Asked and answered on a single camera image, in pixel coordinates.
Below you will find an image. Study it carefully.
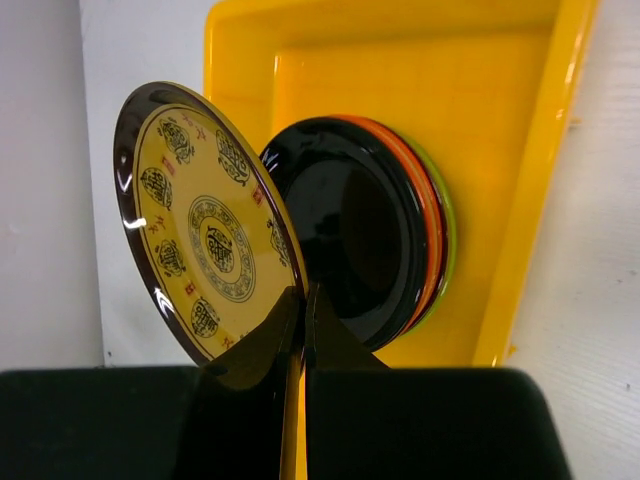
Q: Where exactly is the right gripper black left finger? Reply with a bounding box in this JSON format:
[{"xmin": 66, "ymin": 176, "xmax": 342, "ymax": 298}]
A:
[{"xmin": 1, "ymin": 289, "xmax": 301, "ymax": 479}]

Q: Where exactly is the black plate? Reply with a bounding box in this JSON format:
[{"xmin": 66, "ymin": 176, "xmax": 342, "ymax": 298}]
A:
[{"xmin": 261, "ymin": 116, "xmax": 429, "ymax": 351}]

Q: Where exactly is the green plate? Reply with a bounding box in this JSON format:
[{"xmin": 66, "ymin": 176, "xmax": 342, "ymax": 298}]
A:
[{"xmin": 394, "ymin": 130, "xmax": 458, "ymax": 335}]

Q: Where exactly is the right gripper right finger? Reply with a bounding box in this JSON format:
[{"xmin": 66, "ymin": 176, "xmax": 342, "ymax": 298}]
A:
[{"xmin": 305, "ymin": 284, "xmax": 571, "ymax": 479}]

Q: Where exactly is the brown gold plate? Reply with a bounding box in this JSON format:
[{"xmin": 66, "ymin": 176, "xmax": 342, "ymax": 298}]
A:
[{"xmin": 113, "ymin": 81, "xmax": 309, "ymax": 365}]

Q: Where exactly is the orange plate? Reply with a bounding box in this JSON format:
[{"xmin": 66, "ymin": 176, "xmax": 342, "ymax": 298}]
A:
[{"xmin": 338, "ymin": 115, "xmax": 447, "ymax": 324}]

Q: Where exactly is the yellow plastic bin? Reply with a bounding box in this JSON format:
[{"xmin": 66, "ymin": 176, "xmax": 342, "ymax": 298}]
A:
[{"xmin": 204, "ymin": 1, "xmax": 598, "ymax": 367}]

